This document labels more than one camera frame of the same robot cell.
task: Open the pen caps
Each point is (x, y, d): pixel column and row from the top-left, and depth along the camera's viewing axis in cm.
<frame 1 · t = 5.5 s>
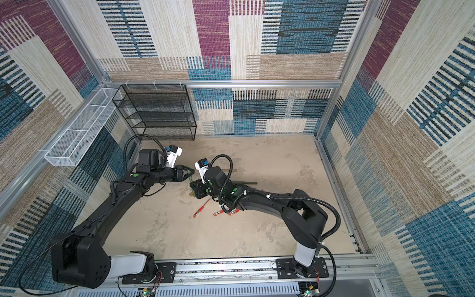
left hand: (192, 169, 79), fingers open
right hand: (191, 186, 79), fingers closed
red pen leftmost: (201, 208, 93), on the table
red pen middle: (219, 212, 91), on the table

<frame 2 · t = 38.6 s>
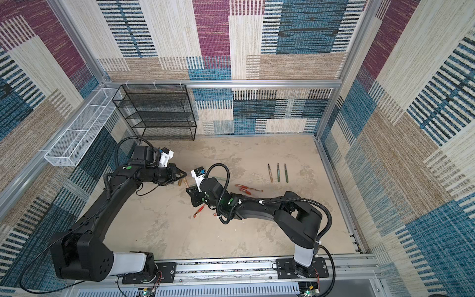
left hand: (183, 170, 80), fingers closed
right hand: (189, 194, 80), fingers closed
dark green marker pen: (278, 172, 104), on the table
green marker pen: (286, 175, 104), on the table
red pen upper: (248, 187, 99), on the table
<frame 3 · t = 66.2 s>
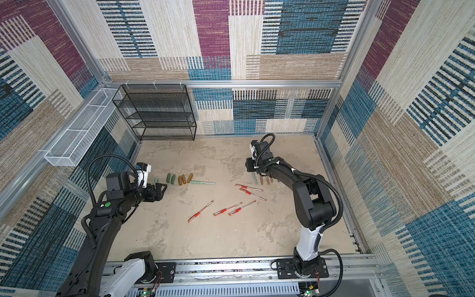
left hand: (156, 182, 78), fingers open
right hand: (249, 165, 96), fingers open
red pen leftmost: (198, 213, 91), on the table
green marker cap: (168, 177, 104), on the table
green marker cap 2: (173, 179, 104), on the table
tan marker cap 2: (184, 179, 103), on the table
mint highlighter pen lower: (202, 182, 101), on the table
red pen right lower: (241, 207, 93), on the table
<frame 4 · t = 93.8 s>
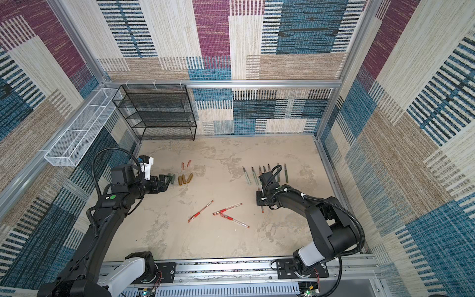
left hand: (162, 174, 79), fingers open
right hand: (262, 201, 92), fingers closed
red pen right lower: (234, 219, 89), on the table
red pen cap: (188, 162, 110), on the table
